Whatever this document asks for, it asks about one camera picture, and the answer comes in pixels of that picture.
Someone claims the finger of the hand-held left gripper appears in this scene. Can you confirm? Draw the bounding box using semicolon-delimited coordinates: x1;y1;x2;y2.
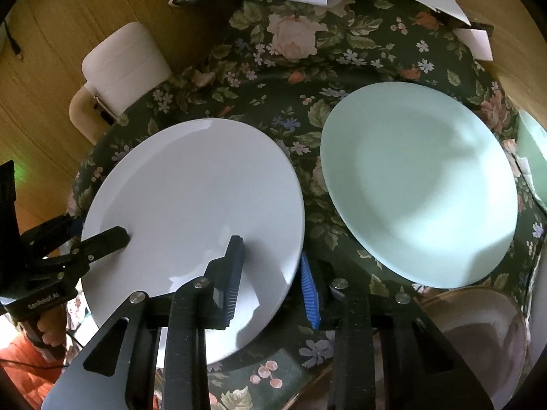
40;226;131;283
19;216;84;260

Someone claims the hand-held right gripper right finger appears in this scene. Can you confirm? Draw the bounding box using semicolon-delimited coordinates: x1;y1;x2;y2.
300;254;494;410

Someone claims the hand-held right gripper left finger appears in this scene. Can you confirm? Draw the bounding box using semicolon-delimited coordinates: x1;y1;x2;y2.
40;235;246;410

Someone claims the pink plate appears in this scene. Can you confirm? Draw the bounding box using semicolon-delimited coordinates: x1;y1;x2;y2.
80;119;306;366

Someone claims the pale green plate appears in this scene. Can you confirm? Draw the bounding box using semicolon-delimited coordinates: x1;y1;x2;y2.
320;81;519;289

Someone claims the pale green bowl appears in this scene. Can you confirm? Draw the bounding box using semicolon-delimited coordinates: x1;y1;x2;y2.
515;109;547;214

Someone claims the person's left forearm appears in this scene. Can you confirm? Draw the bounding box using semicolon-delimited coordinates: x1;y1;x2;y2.
0;333;72;410

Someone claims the person's left hand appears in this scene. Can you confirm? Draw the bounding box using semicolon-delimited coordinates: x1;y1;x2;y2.
36;307;70;350

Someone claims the gold-rimmed white bowl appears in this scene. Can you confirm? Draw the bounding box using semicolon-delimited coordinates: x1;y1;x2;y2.
374;286;528;410

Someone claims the cream mug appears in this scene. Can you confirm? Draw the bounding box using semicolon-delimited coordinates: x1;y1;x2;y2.
69;21;172;145

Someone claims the dark floral cloth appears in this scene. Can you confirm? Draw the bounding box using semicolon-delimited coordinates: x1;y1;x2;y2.
40;0;547;410

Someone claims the white paper card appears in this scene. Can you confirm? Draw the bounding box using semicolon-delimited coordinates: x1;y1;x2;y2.
455;26;494;61

